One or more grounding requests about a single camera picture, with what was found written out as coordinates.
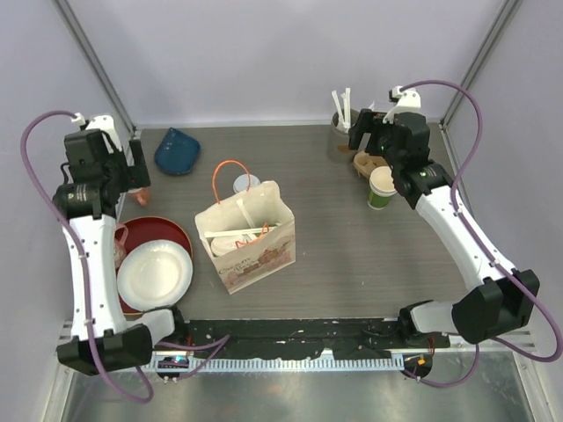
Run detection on brown pulp cup carrier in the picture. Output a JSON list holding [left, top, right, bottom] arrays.
[[353, 151, 387, 179]]

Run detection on white plastic cup lid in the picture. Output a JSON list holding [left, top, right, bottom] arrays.
[[210, 236, 242, 257]]

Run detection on white plastic lid stack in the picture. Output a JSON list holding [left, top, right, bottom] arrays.
[[232, 174, 260, 193]]

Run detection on white straw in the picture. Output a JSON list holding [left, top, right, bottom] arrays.
[[203, 228, 264, 238], [237, 199, 256, 229]]

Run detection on bear print paper bag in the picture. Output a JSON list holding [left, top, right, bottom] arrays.
[[194, 160, 296, 295]]

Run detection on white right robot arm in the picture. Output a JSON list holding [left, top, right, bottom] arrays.
[[348, 109, 540, 347]]

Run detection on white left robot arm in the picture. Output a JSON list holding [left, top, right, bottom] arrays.
[[53, 127, 187, 375]]

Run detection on small pink cup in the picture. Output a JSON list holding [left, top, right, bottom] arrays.
[[128, 187, 150, 207]]

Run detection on stacked green paper cups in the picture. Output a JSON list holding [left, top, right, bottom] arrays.
[[367, 166, 396, 210]]

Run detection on grey straw holder cup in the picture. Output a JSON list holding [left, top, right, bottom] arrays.
[[328, 113, 353, 154]]

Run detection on pink floral mug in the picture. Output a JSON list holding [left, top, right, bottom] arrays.
[[113, 223, 128, 269]]

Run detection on blue ceramic dish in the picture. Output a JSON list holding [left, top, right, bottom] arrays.
[[154, 127, 201, 176]]

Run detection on white paper plate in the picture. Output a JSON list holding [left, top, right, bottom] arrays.
[[117, 240, 194, 311]]

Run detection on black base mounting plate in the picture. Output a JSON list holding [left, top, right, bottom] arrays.
[[157, 318, 450, 360]]

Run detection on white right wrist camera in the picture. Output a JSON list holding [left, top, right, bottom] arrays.
[[383, 85, 421, 124]]

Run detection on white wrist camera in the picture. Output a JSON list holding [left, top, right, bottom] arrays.
[[70, 113, 123, 152], [383, 85, 421, 124]]

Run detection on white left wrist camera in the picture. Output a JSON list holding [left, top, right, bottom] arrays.
[[70, 113, 123, 152]]

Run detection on white slotted cable duct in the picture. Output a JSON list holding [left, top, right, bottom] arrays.
[[143, 352, 404, 374]]

